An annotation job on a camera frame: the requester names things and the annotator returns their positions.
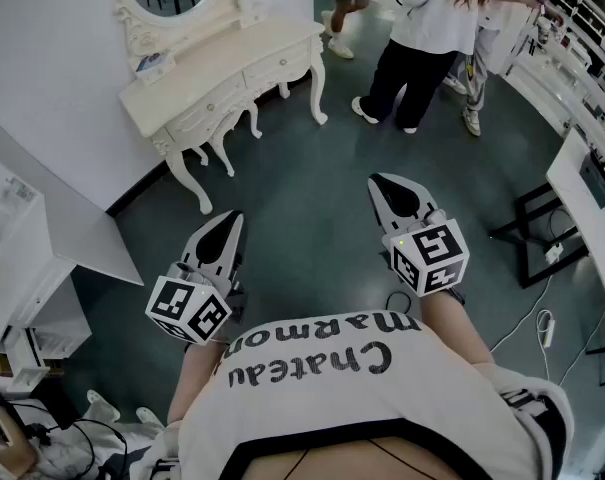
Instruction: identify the white shelving rack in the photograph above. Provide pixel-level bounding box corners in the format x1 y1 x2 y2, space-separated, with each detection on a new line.
499 0 605 137

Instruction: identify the striped shoulder strap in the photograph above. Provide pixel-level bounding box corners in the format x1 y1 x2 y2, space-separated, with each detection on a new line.
499 385 568 480
151 455 183 480

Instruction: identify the person's bare neck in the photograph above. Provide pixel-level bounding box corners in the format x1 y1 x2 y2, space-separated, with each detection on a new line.
249 435 466 480

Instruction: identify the white table with black frame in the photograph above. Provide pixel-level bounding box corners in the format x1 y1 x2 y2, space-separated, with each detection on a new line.
489 127 605 293

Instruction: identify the person's left forearm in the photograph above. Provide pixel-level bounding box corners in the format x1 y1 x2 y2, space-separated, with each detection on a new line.
166 340 229 425

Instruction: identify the blue printed card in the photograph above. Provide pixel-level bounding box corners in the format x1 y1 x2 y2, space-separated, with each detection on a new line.
135 51 164 74

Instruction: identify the cream ornate dressing table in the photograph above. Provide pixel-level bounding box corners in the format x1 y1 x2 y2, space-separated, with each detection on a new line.
112 0 329 215

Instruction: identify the person's white printed shirt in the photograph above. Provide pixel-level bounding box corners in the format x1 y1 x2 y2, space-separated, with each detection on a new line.
146 310 578 480

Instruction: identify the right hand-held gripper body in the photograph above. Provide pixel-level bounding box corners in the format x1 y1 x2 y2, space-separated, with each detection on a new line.
380 209 471 304

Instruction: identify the person's right forearm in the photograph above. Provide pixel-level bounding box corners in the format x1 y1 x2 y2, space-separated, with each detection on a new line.
419 291 497 368

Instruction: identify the white power strip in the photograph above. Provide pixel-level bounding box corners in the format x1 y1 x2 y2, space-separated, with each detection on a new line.
535 309 557 348

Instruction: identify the black box device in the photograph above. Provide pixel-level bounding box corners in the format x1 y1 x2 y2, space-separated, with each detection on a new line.
579 150 605 210

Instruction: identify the cream ornate table drawer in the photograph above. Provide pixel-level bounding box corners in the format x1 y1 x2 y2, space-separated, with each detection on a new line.
167 78 248 142
241 42 313 87

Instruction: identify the white storage shelf unit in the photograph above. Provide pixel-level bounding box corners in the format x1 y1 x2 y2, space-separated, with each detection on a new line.
0 175 94 397

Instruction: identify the white humanoid robot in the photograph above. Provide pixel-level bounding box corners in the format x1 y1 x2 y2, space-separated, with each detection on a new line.
29 390 166 480

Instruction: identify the tall white cabinet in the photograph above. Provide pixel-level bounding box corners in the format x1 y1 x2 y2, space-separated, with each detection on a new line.
0 107 146 287

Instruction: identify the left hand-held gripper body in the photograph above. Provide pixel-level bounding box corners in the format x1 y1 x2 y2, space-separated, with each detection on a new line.
145 252 249 347

